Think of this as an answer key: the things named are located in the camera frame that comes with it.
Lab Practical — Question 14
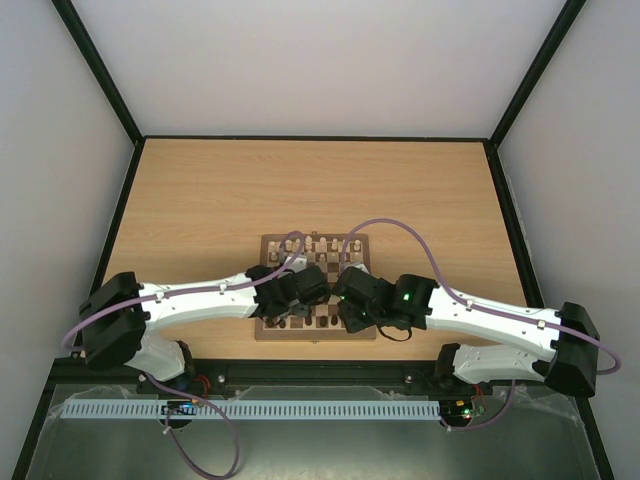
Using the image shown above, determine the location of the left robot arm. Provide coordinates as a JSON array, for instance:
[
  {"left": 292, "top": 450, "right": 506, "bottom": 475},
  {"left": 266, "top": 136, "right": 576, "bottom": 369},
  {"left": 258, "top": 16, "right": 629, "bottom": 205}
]
[{"left": 79, "top": 265, "right": 331, "bottom": 382}]

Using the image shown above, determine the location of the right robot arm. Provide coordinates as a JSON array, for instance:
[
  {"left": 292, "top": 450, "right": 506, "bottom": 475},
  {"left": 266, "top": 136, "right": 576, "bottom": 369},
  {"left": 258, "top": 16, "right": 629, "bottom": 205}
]
[{"left": 333, "top": 267, "right": 600, "bottom": 398}]

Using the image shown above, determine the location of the wooden chess board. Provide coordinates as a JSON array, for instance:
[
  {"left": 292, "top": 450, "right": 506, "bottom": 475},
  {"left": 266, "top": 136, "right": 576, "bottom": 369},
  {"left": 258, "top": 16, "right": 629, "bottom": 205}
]
[{"left": 255, "top": 233, "right": 377, "bottom": 342}]

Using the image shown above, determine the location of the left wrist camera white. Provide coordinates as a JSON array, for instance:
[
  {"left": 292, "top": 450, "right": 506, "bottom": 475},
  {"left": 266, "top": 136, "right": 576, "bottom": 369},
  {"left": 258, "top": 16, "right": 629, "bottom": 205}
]
[{"left": 280, "top": 253, "right": 307, "bottom": 272}]

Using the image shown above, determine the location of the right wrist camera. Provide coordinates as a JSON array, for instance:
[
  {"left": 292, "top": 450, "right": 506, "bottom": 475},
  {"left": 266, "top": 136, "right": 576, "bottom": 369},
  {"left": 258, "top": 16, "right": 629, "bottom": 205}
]
[{"left": 345, "top": 262, "right": 370, "bottom": 273}]

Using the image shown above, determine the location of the black aluminium frame rail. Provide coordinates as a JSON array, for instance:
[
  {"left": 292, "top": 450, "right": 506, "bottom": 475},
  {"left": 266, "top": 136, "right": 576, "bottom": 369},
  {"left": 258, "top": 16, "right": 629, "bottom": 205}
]
[{"left": 47, "top": 357, "right": 581, "bottom": 396}]

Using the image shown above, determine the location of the light blue cable duct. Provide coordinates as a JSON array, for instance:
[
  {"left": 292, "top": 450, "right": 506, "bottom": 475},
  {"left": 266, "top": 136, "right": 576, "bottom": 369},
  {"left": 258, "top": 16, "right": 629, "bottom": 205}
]
[{"left": 60, "top": 399, "right": 441, "bottom": 421}]

